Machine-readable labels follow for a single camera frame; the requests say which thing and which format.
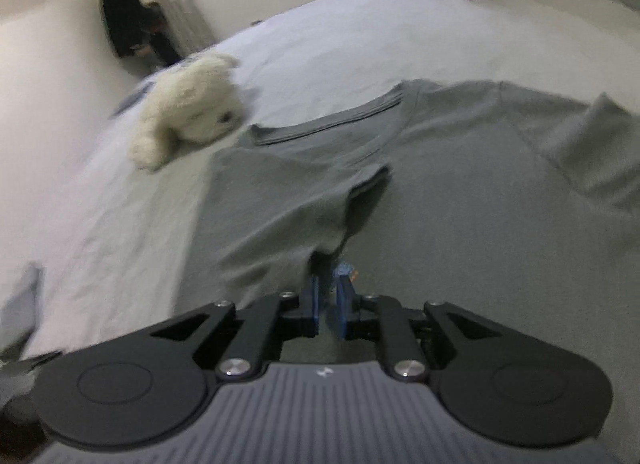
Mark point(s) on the folded grey cloth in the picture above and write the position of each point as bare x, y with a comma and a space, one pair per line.
20, 309

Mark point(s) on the dark tablet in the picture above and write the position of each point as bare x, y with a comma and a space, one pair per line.
131, 100

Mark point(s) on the white plush dog toy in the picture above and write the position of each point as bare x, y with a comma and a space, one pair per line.
190, 104

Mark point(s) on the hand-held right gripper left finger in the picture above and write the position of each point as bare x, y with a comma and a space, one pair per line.
314, 301

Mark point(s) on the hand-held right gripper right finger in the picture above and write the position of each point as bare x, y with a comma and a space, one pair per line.
342, 306

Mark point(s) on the grey t-shirt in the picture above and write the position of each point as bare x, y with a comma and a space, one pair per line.
450, 184

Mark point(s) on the dark hanging clothes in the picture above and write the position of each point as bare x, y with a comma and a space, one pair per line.
130, 24

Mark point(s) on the bed with grey sheet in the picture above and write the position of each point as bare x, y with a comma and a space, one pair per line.
325, 34

